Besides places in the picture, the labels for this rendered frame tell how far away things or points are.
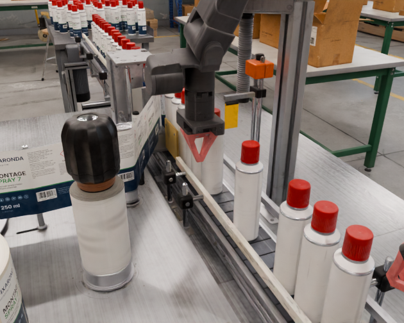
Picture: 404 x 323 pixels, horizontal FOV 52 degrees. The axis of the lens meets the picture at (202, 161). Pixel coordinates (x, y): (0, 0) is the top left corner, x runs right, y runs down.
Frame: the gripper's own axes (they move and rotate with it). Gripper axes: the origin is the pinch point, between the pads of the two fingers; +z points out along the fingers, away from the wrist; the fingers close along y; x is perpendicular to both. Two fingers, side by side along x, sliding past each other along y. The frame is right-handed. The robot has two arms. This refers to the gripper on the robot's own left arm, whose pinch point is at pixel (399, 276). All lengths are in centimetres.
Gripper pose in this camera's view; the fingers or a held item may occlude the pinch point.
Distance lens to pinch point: 53.2
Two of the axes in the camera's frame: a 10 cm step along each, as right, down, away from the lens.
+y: -9.3, 1.8, -3.2
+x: 2.9, 9.0, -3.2
